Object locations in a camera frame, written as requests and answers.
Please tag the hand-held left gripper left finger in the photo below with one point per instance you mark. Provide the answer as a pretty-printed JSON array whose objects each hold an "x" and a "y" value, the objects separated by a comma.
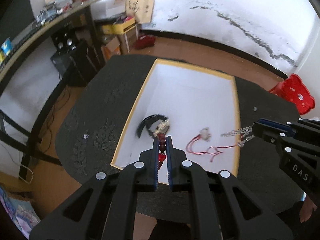
[{"x": 155, "y": 160}]

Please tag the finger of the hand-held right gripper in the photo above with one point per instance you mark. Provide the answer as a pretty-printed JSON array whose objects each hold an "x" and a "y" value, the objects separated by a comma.
[
  {"x": 265, "y": 133},
  {"x": 272, "y": 123}
]

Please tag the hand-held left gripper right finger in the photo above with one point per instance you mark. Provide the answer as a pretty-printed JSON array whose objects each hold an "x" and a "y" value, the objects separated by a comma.
[{"x": 170, "y": 160}]

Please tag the black wrist watch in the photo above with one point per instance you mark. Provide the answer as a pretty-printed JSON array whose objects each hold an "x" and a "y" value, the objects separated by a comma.
[{"x": 161, "y": 128}]

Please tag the yellow cardboard box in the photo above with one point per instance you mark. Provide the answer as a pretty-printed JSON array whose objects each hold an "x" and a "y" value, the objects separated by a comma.
[{"x": 190, "y": 100}]

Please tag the person's right hand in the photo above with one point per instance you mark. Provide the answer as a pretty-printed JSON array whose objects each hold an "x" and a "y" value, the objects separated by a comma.
[{"x": 307, "y": 210}]

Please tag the red plastic stool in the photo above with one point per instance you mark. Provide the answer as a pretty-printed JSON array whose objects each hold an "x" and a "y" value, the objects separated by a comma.
[{"x": 297, "y": 92}]

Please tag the dark round table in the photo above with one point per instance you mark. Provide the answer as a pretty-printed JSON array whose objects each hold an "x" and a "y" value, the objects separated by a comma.
[{"x": 100, "y": 120}]

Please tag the dark red cloth bag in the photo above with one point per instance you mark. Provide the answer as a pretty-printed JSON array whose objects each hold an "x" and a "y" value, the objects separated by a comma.
[{"x": 145, "y": 41}]

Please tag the orange cardboard box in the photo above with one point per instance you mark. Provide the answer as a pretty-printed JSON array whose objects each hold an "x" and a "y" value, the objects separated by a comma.
[{"x": 111, "y": 48}]

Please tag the tall cardboard box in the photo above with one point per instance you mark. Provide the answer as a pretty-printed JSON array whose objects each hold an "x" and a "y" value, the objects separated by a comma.
[{"x": 128, "y": 40}]

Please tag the black subwoofer box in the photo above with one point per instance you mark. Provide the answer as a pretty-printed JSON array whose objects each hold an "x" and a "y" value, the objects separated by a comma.
[{"x": 75, "y": 65}]

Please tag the flat yellow gift box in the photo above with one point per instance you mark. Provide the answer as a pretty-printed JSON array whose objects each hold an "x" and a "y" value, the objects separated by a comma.
[{"x": 120, "y": 27}]

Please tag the black speaker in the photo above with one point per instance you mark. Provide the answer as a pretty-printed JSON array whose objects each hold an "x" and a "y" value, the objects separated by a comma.
[{"x": 65, "y": 40}]

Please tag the colourful printed blanket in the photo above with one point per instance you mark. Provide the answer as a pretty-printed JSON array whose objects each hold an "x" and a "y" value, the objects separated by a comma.
[{"x": 15, "y": 215}]

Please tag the brown paper bag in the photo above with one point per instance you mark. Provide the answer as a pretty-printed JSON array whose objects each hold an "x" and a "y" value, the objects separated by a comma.
[{"x": 138, "y": 10}]

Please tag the white gift bag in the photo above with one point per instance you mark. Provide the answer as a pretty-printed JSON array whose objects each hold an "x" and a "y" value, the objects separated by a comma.
[{"x": 115, "y": 2}]

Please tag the black desk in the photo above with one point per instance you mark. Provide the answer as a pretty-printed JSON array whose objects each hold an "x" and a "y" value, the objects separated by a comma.
[{"x": 30, "y": 32}]

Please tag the pile of small desk clutter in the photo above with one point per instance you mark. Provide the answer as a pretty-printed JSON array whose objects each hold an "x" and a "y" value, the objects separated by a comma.
[{"x": 52, "y": 11}]

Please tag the blue yellow packet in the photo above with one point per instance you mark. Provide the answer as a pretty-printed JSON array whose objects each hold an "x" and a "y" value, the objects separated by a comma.
[{"x": 6, "y": 46}]

